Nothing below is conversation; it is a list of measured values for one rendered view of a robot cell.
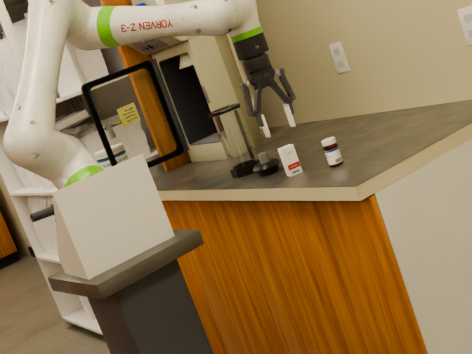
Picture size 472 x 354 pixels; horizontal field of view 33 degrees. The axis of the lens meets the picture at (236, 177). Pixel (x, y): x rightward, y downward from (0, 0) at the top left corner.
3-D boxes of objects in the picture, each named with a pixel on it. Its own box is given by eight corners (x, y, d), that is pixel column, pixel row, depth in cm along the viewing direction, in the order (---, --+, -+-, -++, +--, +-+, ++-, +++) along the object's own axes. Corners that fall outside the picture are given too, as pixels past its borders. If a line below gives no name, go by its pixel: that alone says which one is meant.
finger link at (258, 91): (263, 76, 226) (258, 76, 225) (261, 116, 226) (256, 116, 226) (258, 77, 229) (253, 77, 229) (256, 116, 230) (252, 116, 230)
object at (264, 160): (271, 168, 254) (265, 148, 253) (288, 166, 246) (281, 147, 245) (249, 178, 250) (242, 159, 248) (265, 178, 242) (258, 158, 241)
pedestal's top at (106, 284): (102, 300, 192) (96, 285, 191) (53, 291, 218) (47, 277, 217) (204, 243, 209) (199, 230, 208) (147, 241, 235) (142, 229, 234)
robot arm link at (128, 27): (128, 3, 229) (135, 41, 233) (107, 8, 219) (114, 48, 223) (241, -11, 214) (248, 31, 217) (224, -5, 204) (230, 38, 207)
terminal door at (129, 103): (185, 152, 322) (149, 59, 315) (117, 181, 311) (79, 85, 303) (185, 152, 323) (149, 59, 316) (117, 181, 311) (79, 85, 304)
